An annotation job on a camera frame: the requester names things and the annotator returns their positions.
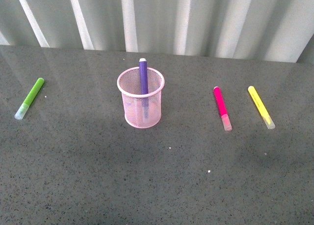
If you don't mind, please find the purple marker pen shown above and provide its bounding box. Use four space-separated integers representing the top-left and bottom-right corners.
139 58 149 122

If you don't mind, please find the yellow marker pen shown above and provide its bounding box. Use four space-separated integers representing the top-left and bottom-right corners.
248 86 275 129

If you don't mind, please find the pink mesh pen cup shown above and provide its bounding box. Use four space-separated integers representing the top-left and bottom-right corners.
117 67 165 129

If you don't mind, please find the white pleated curtain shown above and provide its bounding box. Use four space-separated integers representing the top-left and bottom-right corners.
0 0 314 63

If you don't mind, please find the pink marker pen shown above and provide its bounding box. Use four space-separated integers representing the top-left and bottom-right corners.
213 86 232 131

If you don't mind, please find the green marker pen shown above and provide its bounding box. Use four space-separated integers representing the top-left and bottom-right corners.
14 78 45 120

